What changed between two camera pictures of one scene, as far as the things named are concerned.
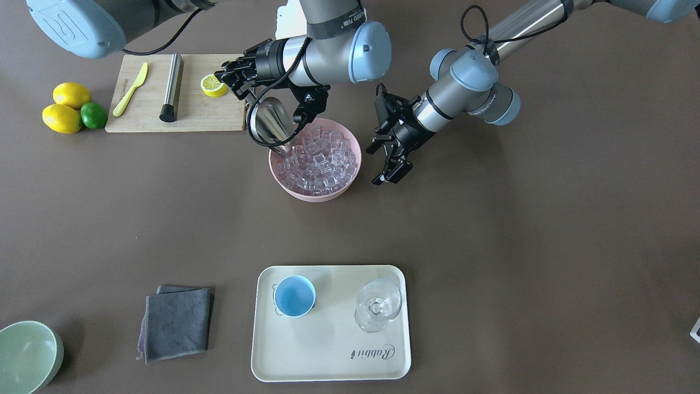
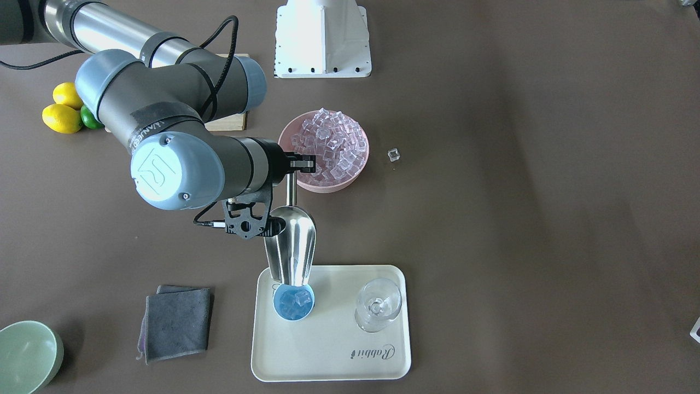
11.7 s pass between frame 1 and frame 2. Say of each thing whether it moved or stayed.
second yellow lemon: stayed
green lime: stayed
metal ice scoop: moved
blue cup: stayed
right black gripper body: moved
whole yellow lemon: stayed
